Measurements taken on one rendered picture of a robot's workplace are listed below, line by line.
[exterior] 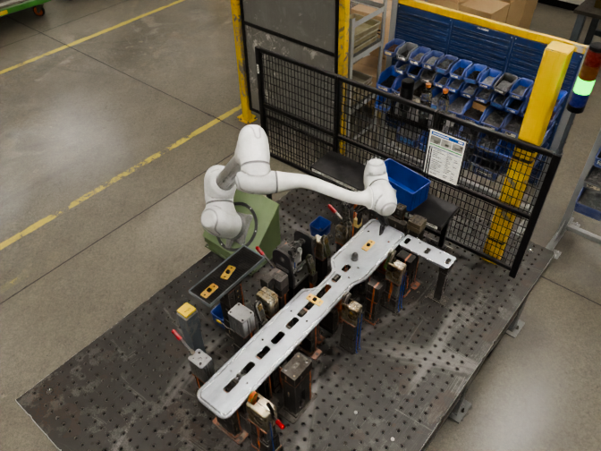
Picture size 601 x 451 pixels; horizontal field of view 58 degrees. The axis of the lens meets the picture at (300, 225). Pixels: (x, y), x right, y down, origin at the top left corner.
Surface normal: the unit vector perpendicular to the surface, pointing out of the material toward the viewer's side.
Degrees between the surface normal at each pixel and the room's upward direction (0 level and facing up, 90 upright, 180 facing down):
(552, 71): 90
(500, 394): 0
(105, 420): 0
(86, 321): 0
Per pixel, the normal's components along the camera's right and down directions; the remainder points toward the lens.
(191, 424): -0.02, -0.73
